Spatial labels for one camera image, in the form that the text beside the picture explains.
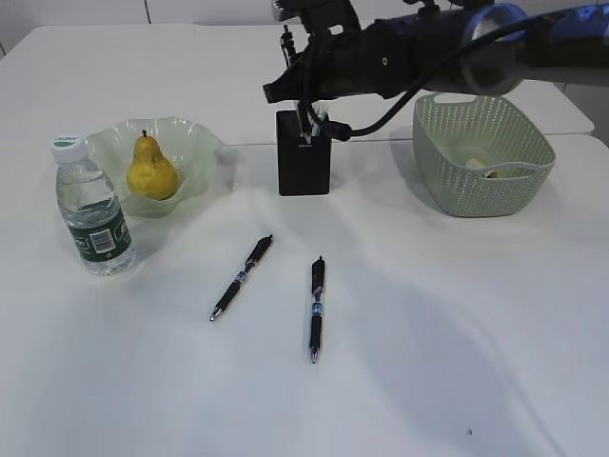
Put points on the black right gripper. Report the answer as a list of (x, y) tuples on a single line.
[(290, 85)]

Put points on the black pen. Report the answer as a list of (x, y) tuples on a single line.
[(317, 309), (303, 119), (251, 261)]

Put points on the yellow pear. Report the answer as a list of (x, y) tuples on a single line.
[(151, 174)]

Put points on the waste paper label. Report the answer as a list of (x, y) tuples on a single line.
[(477, 164)]

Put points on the clear plastic water bottle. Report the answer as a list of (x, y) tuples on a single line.
[(91, 209)]

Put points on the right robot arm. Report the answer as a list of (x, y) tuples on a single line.
[(491, 46)]

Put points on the black square pen holder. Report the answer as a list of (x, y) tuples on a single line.
[(303, 167)]

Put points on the frosted green wavy plate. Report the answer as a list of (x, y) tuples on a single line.
[(190, 147)]

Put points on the green woven plastic basket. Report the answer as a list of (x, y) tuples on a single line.
[(493, 129)]

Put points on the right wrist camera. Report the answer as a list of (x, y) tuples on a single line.
[(318, 16)]

